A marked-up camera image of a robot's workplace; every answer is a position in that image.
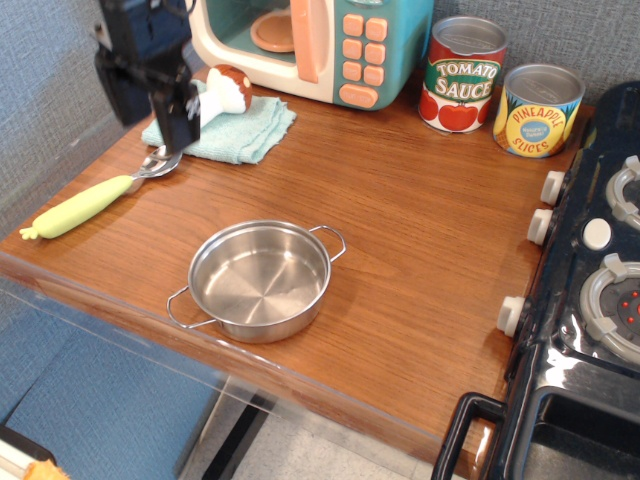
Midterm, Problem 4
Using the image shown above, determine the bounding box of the white stove knob middle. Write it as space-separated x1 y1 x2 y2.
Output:
527 209 553 246

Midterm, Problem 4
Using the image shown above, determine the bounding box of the tray with orange object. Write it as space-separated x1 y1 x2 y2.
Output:
1 425 69 480

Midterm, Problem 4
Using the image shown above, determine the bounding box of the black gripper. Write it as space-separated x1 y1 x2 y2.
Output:
94 1 201 154

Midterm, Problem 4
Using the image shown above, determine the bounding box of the small stainless steel pan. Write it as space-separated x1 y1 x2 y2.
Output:
166 220 347 344

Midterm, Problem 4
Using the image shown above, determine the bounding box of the spoon with green handle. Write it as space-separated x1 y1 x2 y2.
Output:
19 146 183 240

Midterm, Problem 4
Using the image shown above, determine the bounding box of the white stove knob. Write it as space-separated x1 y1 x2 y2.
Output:
527 209 553 246
540 171 565 206
497 296 525 338

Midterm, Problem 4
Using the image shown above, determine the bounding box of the black toy stove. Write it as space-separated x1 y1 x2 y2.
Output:
432 81 639 479

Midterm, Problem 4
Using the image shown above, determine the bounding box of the light blue folded cloth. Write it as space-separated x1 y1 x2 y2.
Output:
141 78 298 166

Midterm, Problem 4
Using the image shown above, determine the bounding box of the white stove knob front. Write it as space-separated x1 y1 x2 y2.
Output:
497 296 525 338

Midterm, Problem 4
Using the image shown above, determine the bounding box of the orange microwave turntable plate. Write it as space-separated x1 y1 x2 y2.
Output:
250 10 295 53

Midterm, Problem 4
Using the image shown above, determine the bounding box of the plush toy mushroom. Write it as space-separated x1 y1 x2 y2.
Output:
191 64 253 128

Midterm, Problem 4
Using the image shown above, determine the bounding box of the white stove knob rear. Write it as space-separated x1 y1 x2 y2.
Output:
540 171 565 206

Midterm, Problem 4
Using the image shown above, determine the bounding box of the teal toy microwave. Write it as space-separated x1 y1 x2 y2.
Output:
189 0 434 111

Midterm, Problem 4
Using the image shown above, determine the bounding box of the tomato sauce can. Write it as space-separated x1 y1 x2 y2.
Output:
419 16 508 133

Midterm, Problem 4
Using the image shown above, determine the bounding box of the pineapple slices can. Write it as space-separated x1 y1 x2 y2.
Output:
493 64 585 159

